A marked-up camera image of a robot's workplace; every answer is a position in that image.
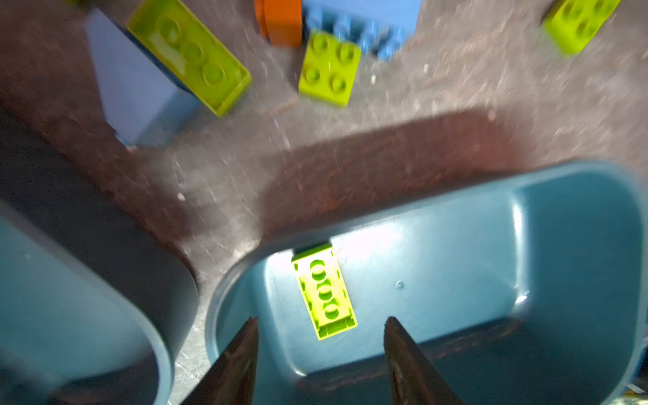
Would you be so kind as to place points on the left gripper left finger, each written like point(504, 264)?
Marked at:
point(231, 379)

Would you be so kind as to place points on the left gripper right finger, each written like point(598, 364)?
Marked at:
point(413, 379)

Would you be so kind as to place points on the green long brick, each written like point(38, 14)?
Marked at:
point(571, 24)
point(176, 36)
point(324, 291)

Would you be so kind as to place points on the blue slope brick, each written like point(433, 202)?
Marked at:
point(142, 100)

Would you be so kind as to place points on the right teal bin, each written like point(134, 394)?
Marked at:
point(531, 289)

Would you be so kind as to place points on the teal bin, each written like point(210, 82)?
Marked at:
point(93, 309)
point(531, 289)

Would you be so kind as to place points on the left teal bin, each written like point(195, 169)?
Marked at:
point(93, 309)

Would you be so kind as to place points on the green small brick lower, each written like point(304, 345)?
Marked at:
point(329, 68)

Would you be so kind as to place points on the blue long brick lower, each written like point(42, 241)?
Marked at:
point(379, 27)

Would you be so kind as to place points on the orange small brick lower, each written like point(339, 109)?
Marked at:
point(280, 21)

